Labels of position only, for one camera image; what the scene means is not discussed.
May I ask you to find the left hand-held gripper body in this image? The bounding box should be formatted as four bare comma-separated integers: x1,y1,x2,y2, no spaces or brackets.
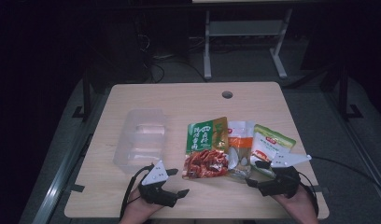
137,160,181,208

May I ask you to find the person's right hand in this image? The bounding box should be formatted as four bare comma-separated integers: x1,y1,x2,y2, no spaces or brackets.
271,185,319,224

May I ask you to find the tangle of floor cables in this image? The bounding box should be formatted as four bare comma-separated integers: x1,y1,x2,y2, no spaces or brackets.
138,18,209,84

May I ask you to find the aluminium rail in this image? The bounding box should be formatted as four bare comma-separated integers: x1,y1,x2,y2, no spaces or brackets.
322,90,381,210
31,90,113,224

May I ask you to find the black metal stand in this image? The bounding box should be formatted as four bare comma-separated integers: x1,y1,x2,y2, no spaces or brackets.
71,69,93,123
337,63,364,122

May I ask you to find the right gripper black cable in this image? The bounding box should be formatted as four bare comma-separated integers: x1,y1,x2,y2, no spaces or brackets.
298,154,381,217

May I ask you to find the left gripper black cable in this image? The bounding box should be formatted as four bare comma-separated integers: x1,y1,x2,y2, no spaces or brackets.
119,163,155,220

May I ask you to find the white green-edged packet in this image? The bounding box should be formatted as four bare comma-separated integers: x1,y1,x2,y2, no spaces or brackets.
248,123,297,180

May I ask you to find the green snack packet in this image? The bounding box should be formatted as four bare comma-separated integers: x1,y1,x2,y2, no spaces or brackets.
181,116,230,181

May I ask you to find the white metal desk frame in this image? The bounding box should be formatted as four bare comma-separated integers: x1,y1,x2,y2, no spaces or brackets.
203,7,294,80

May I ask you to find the clear orange-banded packet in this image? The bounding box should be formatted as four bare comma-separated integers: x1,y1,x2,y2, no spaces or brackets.
225,119,256,183

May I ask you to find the clear plastic container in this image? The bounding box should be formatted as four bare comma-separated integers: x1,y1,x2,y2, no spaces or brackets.
112,107,167,175

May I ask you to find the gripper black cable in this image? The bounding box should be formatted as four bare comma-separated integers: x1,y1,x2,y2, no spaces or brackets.
119,163,155,220
298,154,381,217

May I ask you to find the person's left hand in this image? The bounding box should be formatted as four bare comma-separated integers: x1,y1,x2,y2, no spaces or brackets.
119,188,164,224

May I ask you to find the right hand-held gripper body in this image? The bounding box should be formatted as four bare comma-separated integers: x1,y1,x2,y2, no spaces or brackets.
257,152,313,200

